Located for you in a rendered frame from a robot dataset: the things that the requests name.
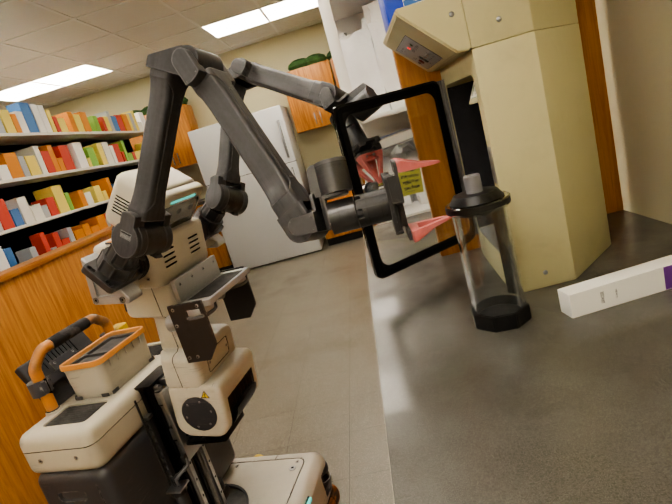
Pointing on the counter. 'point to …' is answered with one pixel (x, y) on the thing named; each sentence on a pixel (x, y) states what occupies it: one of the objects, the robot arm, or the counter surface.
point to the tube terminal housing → (538, 131)
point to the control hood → (431, 29)
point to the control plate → (417, 52)
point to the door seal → (358, 176)
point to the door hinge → (452, 132)
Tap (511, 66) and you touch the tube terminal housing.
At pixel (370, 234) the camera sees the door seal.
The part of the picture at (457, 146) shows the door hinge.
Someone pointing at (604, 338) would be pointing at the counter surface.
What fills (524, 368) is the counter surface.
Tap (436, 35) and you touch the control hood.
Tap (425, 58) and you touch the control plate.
